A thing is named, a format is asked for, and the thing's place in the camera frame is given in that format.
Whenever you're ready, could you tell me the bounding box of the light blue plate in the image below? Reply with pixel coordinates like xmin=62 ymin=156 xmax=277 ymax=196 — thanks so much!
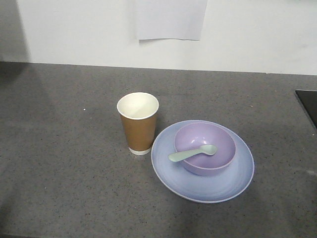
xmin=151 ymin=120 xmax=255 ymax=203

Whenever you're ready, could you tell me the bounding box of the black induction cooktop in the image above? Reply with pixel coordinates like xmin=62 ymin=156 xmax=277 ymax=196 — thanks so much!
xmin=295 ymin=89 xmax=317 ymax=130

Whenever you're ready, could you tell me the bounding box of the pale green plastic spoon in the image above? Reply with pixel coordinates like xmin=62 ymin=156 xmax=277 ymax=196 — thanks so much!
xmin=168 ymin=145 xmax=217 ymax=162

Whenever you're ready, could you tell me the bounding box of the brown paper cup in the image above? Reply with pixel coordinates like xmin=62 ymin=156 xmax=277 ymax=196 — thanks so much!
xmin=117 ymin=92 xmax=159 ymax=156

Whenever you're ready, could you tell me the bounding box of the purple plastic bowl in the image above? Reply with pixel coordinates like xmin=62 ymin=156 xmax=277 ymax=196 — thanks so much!
xmin=168 ymin=122 xmax=236 ymax=176

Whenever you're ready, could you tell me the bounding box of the white paper sheet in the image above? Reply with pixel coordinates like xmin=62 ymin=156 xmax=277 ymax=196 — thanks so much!
xmin=135 ymin=0 xmax=208 ymax=41

